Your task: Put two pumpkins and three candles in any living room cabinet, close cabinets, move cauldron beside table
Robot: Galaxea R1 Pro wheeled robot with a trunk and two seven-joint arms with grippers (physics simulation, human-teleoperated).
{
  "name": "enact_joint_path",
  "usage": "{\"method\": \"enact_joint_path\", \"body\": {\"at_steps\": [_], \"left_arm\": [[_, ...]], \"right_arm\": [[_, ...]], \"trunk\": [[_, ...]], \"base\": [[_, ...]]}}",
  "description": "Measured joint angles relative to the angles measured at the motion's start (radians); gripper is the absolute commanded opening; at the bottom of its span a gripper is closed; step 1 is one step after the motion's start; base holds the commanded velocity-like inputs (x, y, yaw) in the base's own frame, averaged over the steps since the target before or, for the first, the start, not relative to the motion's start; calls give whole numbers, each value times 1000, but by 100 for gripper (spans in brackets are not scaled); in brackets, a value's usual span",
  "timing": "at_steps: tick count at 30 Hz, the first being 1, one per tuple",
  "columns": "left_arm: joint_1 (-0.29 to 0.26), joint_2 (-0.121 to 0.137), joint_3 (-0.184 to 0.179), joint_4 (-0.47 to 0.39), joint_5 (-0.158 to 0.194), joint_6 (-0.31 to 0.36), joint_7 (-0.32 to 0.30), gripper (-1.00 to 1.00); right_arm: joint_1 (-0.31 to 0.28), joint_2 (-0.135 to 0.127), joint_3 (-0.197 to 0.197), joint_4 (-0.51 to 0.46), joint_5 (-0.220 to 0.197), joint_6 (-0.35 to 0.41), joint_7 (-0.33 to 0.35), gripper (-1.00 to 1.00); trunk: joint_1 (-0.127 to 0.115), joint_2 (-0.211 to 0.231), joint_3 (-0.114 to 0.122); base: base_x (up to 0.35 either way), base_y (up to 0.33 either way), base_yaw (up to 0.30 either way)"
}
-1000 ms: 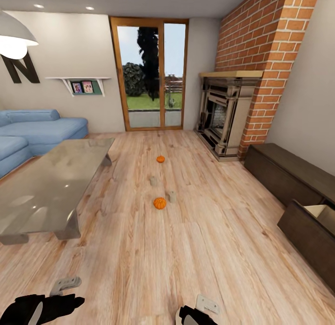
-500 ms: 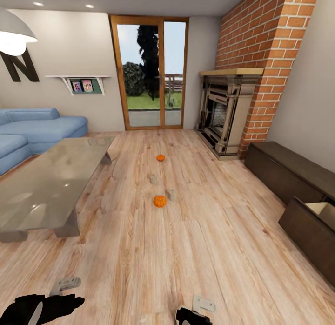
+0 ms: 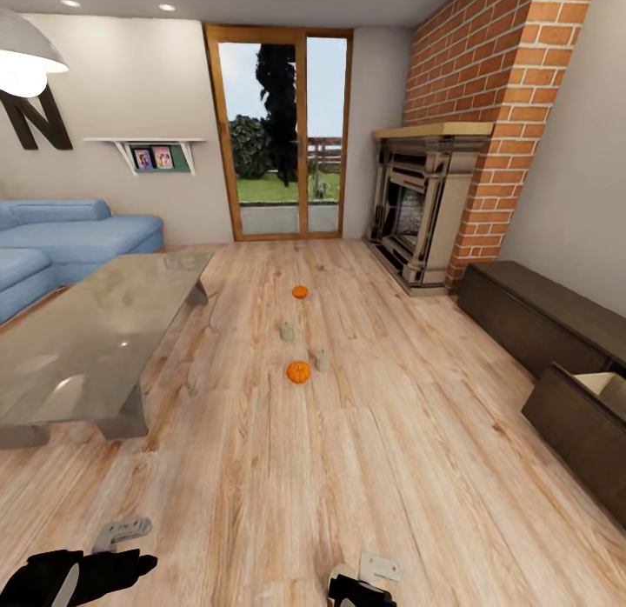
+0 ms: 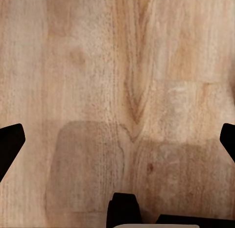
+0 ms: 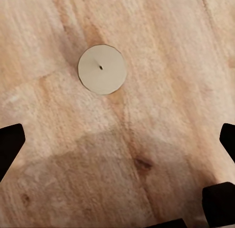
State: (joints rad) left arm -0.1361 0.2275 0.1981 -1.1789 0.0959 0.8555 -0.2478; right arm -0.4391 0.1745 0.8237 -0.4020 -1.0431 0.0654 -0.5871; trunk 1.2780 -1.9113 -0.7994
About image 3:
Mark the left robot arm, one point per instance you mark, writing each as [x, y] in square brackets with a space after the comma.
[63, 578]

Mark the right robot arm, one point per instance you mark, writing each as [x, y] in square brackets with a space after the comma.
[359, 592]

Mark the pillar candle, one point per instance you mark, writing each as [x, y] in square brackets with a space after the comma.
[286, 331]
[322, 360]
[340, 569]

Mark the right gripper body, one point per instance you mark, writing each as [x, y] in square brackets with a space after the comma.
[345, 585]

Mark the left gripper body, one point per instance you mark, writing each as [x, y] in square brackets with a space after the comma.
[115, 571]

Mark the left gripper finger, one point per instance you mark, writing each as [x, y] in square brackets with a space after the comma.
[146, 563]

